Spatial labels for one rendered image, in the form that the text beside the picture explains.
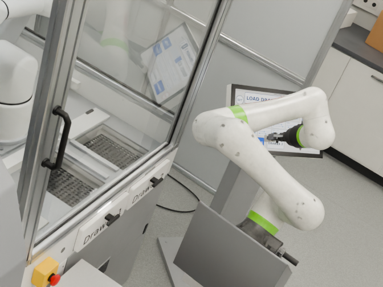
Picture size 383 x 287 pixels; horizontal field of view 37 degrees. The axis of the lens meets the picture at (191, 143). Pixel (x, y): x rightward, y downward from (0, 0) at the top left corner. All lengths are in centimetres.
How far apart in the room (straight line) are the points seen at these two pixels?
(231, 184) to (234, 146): 113
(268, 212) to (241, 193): 85
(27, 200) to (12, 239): 52
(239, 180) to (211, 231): 86
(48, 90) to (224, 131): 63
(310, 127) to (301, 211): 34
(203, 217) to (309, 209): 37
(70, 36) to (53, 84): 12
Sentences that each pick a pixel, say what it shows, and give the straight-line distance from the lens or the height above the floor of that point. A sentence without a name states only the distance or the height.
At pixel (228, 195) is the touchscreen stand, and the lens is 290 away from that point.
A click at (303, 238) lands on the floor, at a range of 391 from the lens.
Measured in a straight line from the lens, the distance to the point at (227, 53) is 350.
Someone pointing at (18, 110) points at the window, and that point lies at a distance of 146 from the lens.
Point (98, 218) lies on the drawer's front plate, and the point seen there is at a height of 93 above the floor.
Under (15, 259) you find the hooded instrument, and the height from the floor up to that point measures 151.
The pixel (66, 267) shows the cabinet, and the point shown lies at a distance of 211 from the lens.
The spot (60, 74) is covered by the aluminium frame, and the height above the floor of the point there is 164.
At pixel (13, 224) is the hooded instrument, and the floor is 158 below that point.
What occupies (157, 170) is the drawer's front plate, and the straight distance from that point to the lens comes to 233.
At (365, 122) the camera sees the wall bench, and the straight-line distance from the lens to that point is 469.
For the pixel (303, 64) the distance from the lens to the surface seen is 331.
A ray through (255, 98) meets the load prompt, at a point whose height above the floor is 116.
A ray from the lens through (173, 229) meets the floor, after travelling 350.
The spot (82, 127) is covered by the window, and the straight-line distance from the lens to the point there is 162.
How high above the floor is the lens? 230
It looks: 32 degrees down
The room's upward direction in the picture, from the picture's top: 21 degrees clockwise
